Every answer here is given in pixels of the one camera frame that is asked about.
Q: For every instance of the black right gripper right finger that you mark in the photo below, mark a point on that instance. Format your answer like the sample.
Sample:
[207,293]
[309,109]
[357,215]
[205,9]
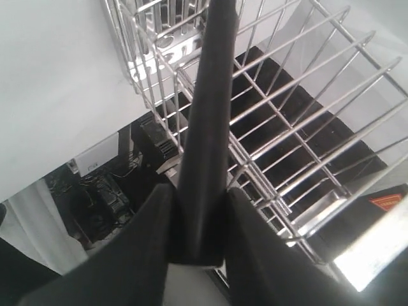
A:
[263,270]

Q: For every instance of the steel wire utensil holder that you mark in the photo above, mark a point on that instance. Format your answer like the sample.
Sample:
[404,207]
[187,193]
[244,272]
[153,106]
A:
[318,129]

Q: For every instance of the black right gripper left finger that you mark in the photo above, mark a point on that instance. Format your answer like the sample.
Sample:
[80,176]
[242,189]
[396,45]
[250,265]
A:
[130,270]

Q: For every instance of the black knife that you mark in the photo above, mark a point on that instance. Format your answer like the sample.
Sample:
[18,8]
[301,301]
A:
[197,230]

